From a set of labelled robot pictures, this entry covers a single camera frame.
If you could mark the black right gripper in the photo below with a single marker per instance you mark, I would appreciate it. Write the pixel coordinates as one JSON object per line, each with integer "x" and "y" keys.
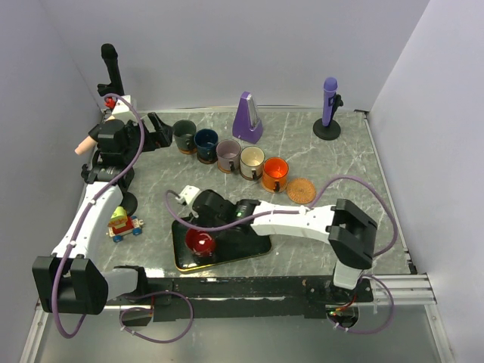
{"x": 199, "y": 216}

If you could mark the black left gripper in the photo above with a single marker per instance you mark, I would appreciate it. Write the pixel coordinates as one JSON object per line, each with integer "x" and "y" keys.
{"x": 161, "y": 138}

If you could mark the dark green cup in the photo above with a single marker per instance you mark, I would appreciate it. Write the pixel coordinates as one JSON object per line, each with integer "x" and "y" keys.
{"x": 183, "y": 133}

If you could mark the red cup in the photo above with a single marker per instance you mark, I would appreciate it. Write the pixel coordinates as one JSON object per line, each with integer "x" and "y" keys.
{"x": 200, "y": 243}

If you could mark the dark blue cup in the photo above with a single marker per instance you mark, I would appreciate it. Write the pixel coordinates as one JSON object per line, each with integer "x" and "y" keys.
{"x": 206, "y": 141}

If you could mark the dark walnut coaster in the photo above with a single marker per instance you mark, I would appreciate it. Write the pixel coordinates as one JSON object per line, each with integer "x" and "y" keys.
{"x": 252, "y": 177}
{"x": 207, "y": 162}

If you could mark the lilac cup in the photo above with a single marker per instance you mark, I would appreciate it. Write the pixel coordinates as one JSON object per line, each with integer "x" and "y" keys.
{"x": 228, "y": 155}

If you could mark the woven rattan coaster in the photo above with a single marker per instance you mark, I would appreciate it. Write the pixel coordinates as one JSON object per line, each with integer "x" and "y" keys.
{"x": 273, "y": 191}
{"x": 301, "y": 190}

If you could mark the cream cup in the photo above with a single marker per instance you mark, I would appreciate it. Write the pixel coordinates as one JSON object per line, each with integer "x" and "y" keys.
{"x": 252, "y": 159}

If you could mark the orange cup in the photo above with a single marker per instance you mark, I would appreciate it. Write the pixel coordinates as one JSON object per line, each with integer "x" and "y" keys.
{"x": 275, "y": 171}

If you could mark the woven rattan coaster front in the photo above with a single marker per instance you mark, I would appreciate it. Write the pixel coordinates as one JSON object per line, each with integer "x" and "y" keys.
{"x": 301, "y": 190}

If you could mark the black arm base beam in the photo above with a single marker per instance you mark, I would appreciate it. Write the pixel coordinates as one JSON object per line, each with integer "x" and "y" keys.
{"x": 247, "y": 297}

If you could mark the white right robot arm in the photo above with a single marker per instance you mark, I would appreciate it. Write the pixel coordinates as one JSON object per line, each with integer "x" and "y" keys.
{"x": 344, "y": 226}

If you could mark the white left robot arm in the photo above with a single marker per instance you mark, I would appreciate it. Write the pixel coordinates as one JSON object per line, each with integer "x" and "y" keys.
{"x": 69, "y": 274}

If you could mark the black tray gold rim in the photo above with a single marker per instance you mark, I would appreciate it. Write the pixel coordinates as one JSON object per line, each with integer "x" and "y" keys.
{"x": 225, "y": 252}

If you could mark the empty black microphone stand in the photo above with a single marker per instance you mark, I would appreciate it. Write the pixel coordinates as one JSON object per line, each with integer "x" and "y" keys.
{"x": 129, "y": 203}

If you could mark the beige microphone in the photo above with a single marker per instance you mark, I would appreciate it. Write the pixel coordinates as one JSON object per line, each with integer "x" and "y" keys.
{"x": 92, "y": 139}

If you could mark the purple metronome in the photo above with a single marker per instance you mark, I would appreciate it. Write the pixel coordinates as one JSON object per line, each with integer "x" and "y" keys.
{"x": 247, "y": 125}

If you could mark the colourful toy block figure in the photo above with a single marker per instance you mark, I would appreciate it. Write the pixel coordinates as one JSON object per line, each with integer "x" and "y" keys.
{"x": 121, "y": 224}

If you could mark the black microphone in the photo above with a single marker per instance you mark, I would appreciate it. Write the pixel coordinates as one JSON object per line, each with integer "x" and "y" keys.
{"x": 110, "y": 58}

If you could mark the black purple-microphone stand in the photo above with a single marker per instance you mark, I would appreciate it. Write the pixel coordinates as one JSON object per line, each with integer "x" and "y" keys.
{"x": 332, "y": 130}

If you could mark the purple microphone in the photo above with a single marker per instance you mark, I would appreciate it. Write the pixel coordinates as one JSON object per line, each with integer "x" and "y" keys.
{"x": 330, "y": 90}

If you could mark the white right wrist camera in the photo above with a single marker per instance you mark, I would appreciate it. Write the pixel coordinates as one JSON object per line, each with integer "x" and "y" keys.
{"x": 187, "y": 196}

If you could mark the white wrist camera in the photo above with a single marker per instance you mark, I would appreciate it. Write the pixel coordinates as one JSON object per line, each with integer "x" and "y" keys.
{"x": 187, "y": 196}
{"x": 119, "y": 110}

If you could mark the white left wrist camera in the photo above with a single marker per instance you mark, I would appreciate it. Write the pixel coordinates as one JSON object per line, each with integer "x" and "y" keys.
{"x": 119, "y": 110}

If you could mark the aluminium frame rail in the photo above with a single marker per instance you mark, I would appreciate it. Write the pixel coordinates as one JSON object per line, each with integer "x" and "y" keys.
{"x": 398, "y": 289}

